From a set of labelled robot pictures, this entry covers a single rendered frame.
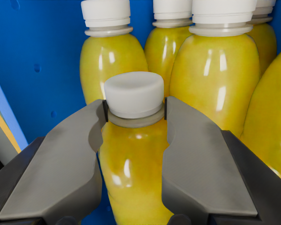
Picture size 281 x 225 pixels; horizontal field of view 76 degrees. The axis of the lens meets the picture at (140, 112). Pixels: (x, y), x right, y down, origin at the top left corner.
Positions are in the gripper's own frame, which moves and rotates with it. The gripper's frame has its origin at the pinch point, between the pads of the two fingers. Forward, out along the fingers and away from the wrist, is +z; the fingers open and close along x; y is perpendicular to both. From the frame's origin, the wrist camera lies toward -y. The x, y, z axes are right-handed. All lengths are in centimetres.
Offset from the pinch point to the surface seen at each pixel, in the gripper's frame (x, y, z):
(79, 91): -6.2, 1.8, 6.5
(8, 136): -119, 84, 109
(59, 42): -6.6, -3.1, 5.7
